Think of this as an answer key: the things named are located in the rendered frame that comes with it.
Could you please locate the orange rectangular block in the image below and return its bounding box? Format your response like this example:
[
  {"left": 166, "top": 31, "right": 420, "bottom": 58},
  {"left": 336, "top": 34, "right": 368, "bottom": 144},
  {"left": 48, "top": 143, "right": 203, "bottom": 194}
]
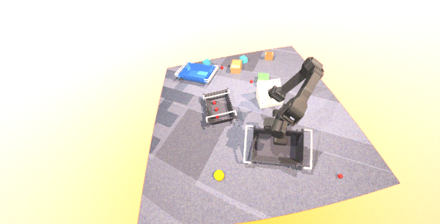
[{"left": 230, "top": 60, "right": 242, "bottom": 74}]

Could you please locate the small orange box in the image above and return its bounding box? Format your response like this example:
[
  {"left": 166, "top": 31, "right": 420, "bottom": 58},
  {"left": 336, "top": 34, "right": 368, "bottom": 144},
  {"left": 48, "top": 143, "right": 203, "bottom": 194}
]
[{"left": 264, "top": 52, "right": 273, "bottom": 61}]

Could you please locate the light green rectangular block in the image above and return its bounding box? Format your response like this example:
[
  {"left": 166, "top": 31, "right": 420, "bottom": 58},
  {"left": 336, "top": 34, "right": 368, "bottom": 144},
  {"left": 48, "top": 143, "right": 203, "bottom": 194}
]
[{"left": 257, "top": 73, "right": 269, "bottom": 82}]

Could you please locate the light blue block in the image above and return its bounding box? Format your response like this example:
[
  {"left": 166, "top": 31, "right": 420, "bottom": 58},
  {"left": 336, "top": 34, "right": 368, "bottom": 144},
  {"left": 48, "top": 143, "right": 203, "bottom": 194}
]
[
  {"left": 240, "top": 56, "right": 247, "bottom": 64},
  {"left": 202, "top": 59, "right": 211, "bottom": 65}
]

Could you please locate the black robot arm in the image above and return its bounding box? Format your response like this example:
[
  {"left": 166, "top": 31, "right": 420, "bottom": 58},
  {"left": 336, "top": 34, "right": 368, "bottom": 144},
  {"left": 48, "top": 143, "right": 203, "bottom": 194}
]
[{"left": 263, "top": 57, "right": 324, "bottom": 139}]

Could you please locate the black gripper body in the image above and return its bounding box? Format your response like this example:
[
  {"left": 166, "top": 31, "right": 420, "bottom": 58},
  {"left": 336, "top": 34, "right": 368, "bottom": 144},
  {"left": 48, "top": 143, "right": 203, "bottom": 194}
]
[{"left": 272, "top": 110, "right": 288, "bottom": 146}]

